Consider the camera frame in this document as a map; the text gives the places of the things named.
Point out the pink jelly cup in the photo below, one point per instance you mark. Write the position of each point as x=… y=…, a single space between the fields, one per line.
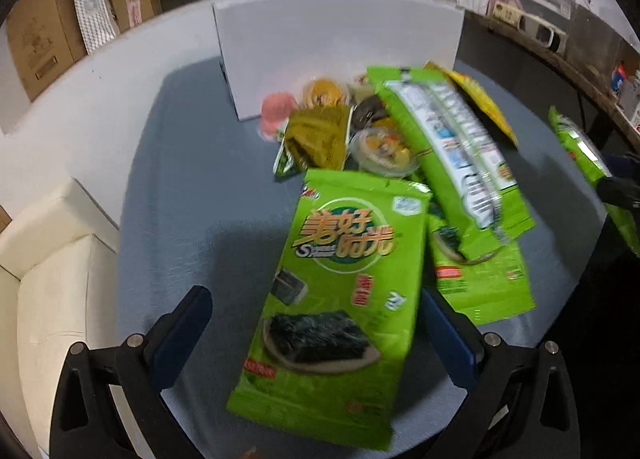
x=276 y=109

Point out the cartoon lid jelly cup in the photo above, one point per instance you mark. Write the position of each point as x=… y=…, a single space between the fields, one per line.
x=380 y=151

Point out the dark braised meat packet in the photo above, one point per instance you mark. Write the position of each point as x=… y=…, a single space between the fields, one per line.
x=370 y=110

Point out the white cardboard box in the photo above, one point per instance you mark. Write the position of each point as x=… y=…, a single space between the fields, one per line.
x=270 y=46

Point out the large brown cardboard box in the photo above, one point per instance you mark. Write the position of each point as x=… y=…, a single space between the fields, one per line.
x=44 y=41

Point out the yellow green snack pouch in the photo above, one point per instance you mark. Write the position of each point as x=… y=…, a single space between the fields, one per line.
x=313 y=138

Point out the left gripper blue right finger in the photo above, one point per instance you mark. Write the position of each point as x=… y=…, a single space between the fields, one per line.
x=457 y=342

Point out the green seaweed multipack sleeve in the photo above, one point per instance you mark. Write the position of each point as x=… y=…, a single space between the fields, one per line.
x=483 y=207

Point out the green seaweed pack underneath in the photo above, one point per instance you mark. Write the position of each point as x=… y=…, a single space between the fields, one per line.
x=492 y=288

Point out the cream leather sofa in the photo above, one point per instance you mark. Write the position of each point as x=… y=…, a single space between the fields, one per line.
x=58 y=286

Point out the green seaweed snack pack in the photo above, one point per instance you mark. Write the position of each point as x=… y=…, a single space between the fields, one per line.
x=331 y=342

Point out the wooden side shelf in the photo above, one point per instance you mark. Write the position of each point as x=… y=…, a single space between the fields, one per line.
x=566 y=71

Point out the yellow jelly cup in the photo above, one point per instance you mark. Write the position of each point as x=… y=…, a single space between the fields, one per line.
x=324 y=92

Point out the yellow snack packet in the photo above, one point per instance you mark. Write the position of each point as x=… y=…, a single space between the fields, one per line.
x=472 y=89

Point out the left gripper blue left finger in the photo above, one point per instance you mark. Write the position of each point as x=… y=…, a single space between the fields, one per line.
x=173 y=337

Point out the white small device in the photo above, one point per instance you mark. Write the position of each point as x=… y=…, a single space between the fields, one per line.
x=544 y=33

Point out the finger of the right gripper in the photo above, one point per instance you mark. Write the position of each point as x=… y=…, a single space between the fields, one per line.
x=619 y=192

